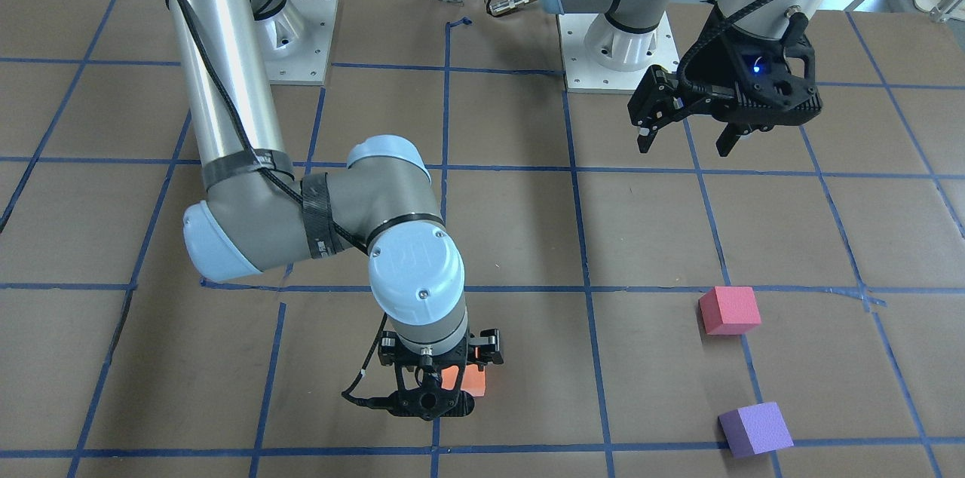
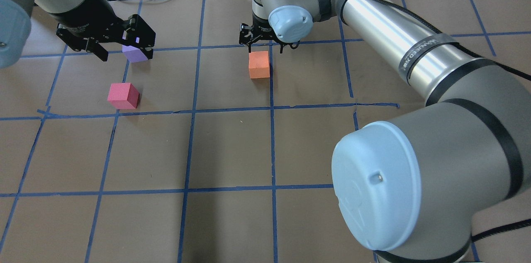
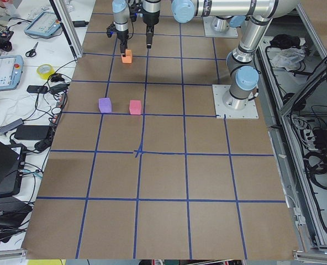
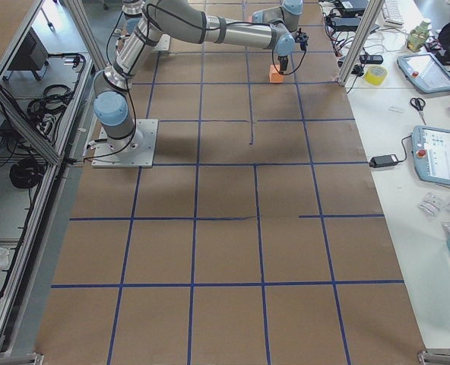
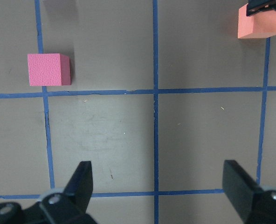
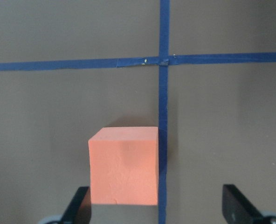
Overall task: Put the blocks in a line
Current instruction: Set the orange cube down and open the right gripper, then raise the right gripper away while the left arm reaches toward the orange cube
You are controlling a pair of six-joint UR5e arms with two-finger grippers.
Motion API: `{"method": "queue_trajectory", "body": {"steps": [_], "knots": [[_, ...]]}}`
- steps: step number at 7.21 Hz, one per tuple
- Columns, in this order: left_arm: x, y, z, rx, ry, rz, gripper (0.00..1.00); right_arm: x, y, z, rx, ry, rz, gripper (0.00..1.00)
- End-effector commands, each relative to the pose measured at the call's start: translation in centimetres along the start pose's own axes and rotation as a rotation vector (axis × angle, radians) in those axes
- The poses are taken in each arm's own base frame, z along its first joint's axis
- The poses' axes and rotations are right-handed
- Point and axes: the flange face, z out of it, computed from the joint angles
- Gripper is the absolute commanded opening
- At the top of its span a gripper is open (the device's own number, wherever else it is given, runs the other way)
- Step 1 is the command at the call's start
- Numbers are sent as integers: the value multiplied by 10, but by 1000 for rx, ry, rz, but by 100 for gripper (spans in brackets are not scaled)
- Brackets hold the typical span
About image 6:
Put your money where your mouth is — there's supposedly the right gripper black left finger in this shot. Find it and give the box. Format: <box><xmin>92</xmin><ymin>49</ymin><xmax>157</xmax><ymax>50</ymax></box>
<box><xmin>59</xmin><ymin>186</ymin><xmax>91</xmax><ymax>224</ymax></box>

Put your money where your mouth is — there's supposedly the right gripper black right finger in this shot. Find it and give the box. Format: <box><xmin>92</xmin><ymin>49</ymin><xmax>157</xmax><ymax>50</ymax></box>
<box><xmin>222</xmin><ymin>184</ymin><xmax>276</xmax><ymax>224</ymax></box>

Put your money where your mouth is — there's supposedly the orange foam cube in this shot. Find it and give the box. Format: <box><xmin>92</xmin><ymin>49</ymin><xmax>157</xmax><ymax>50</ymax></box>
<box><xmin>88</xmin><ymin>126</ymin><xmax>159</xmax><ymax>206</ymax></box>

